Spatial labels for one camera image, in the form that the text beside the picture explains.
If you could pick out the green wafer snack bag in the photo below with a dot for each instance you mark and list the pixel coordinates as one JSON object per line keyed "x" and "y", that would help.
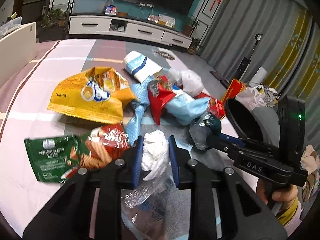
{"x": 55, "y": 160}

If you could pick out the pink white plastic bag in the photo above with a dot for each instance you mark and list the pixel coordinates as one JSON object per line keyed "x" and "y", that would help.
{"x": 252, "y": 97}

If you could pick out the person's right hand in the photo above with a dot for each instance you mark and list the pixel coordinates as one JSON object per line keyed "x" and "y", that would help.
{"x": 286, "y": 196}

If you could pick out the potted plant on cabinet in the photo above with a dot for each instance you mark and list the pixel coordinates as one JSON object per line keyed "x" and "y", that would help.
{"x": 190, "y": 24}

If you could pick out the white tv cabinet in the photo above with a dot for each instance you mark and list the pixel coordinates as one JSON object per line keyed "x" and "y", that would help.
{"x": 128, "y": 28}

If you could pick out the yellow chips bag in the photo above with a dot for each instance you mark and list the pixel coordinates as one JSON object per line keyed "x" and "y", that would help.
{"x": 98, "y": 94}

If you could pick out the red snack wrapper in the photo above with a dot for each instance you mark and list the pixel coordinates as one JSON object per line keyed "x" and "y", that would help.
{"x": 160, "y": 92}

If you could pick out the red orange shopping bag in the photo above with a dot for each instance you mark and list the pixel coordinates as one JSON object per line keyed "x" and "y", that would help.
{"x": 233, "y": 90}

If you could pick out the black round trash bin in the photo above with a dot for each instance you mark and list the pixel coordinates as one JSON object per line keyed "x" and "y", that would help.
{"x": 243, "y": 121}

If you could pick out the red cigarette carton box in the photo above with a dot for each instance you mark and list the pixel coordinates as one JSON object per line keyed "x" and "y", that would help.
{"x": 215, "y": 106}

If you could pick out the grey window curtains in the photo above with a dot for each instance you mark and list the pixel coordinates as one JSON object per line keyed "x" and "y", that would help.
{"x": 280, "y": 36}

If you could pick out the black upright vacuum cleaner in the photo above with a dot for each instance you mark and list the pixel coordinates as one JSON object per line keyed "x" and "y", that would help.
{"x": 247, "y": 59}

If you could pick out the light blue plastic bag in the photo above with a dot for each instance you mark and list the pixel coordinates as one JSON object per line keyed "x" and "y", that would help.
{"x": 184, "y": 111}

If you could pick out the clear plastic zip bag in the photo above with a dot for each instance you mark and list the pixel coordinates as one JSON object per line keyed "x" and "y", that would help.
{"x": 144, "y": 209}

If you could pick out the potted plant by cabinet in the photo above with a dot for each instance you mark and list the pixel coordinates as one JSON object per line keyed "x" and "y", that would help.
{"x": 194, "y": 46}

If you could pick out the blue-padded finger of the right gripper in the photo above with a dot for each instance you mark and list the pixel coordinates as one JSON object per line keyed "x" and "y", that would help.
{"x": 232, "y": 140}

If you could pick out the grey sofa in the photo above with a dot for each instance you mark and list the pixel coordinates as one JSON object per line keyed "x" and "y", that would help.
{"x": 267, "y": 119}

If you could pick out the white tissue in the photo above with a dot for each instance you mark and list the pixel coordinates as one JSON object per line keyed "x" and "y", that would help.
{"x": 155, "y": 157}

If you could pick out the clear plastic organizer box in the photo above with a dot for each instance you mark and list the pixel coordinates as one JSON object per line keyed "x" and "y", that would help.
{"x": 10, "y": 26}

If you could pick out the dark planter with plants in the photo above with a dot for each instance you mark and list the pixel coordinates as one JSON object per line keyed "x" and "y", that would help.
{"x": 54, "y": 25}

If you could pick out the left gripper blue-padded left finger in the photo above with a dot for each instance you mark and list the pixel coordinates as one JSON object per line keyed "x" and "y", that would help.
{"x": 90, "y": 199}

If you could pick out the white paper roll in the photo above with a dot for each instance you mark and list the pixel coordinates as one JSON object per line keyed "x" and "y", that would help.
{"x": 258, "y": 78}

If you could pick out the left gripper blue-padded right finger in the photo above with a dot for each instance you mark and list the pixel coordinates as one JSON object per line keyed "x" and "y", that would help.
{"x": 243, "y": 214}

